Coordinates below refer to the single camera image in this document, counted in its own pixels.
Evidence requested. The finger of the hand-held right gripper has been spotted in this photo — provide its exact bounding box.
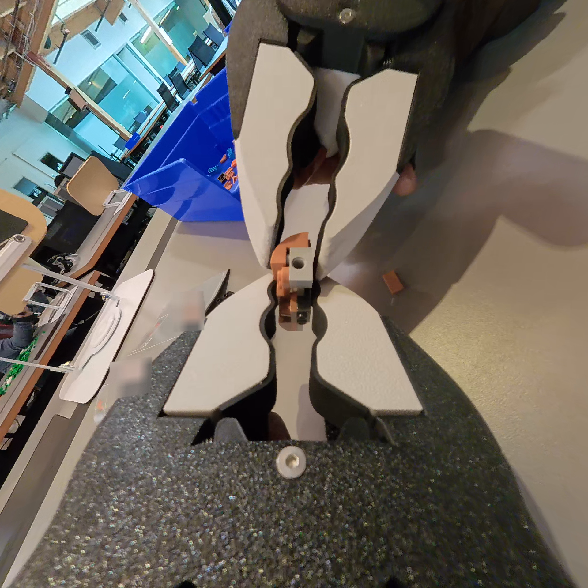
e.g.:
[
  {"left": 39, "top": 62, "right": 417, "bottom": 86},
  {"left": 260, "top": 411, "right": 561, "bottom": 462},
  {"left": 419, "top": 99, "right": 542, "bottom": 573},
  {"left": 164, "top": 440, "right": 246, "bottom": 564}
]
[
  {"left": 233, "top": 41, "right": 317, "bottom": 270},
  {"left": 316, "top": 68, "right": 419, "bottom": 282}
]

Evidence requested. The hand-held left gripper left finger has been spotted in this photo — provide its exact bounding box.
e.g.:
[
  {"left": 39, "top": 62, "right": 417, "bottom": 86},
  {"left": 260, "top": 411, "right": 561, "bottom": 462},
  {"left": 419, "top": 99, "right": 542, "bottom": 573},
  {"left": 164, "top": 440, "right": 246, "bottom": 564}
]
[{"left": 163, "top": 275, "right": 277, "bottom": 442}]

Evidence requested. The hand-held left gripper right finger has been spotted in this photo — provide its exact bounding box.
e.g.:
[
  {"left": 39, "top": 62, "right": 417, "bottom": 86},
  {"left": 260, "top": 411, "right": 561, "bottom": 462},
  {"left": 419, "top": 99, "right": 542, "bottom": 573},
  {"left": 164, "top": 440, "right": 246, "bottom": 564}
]
[{"left": 309, "top": 277, "right": 423, "bottom": 442}]

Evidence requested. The brown grey brick assembly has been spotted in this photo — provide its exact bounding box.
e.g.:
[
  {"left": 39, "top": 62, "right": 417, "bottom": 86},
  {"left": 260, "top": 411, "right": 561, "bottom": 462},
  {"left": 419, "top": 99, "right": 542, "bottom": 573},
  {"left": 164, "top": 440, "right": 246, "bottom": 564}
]
[{"left": 270, "top": 232, "right": 318, "bottom": 332}]

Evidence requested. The person's right forearm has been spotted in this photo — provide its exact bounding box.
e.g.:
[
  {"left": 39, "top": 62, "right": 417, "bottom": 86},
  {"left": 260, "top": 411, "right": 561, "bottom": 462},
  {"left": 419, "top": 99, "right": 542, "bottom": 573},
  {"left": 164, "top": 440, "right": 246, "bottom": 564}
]
[{"left": 441, "top": 0, "right": 568, "bottom": 134}]

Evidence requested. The row of black office chairs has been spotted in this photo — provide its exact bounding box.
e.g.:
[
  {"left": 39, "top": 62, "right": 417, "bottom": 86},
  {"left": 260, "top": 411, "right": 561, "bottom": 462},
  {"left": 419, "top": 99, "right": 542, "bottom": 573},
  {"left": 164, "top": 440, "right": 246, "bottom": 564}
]
[{"left": 156, "top": 23, "right": 221, "bottom": 111}]

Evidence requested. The white rounded board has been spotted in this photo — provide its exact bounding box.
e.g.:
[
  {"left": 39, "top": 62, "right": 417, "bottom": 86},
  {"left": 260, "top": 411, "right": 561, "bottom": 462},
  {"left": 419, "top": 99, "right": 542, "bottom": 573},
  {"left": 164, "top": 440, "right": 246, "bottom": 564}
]
[{"left": 60, "top": 269, "right": 154, "bottom": 404}]

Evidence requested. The plywood chair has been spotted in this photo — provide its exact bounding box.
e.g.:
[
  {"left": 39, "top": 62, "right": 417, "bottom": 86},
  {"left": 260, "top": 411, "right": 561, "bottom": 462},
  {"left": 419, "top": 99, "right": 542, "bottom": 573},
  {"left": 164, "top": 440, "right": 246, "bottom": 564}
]
[{"left": 66, "top": 155, "right": 121, "bottom": 217}]

